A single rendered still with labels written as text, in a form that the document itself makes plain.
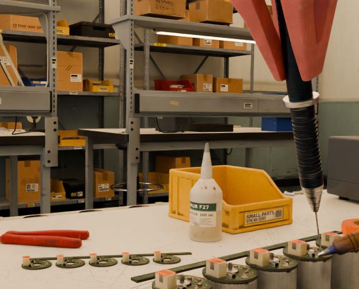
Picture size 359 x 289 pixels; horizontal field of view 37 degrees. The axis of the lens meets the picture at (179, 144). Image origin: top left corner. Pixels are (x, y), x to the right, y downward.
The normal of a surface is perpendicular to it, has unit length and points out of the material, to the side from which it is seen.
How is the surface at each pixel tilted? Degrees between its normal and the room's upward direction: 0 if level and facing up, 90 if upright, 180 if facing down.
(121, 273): 0
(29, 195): 89
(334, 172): 90
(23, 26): 88
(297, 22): 130
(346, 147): 90
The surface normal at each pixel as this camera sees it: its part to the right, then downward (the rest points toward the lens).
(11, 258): 0.01, -1.00
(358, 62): -0.85, 0.02
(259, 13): 0.77, 0.01
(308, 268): -0.22, 0.06
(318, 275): 0.21, 0.07
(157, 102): 0.52, 0.07
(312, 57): 0.80, 0.22
